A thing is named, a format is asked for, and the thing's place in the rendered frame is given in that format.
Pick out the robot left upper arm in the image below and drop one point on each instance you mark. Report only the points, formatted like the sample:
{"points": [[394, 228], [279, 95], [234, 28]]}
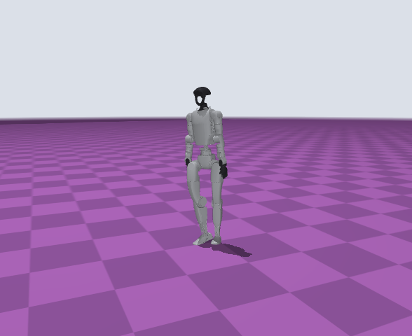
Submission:
{"points": [[217, 118]]}

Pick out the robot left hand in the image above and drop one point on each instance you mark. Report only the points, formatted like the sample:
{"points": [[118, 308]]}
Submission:
{"points": [[223, 169]]}

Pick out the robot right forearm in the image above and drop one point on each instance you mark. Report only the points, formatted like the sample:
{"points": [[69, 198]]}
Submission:
{"points": [[188, 153]]}

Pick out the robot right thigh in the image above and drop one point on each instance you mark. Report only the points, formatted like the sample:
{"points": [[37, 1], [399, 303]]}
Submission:
{"points": [[193, 182]]}

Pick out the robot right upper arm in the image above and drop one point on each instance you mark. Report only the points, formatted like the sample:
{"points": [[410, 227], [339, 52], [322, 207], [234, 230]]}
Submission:
{"points": [[189, 138]]}

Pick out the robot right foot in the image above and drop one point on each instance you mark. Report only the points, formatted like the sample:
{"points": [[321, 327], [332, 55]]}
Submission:
{"points": [[202, 239]]}

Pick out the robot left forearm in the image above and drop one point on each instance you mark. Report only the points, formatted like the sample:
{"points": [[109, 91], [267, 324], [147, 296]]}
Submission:
{"points": [[220, 150]]}

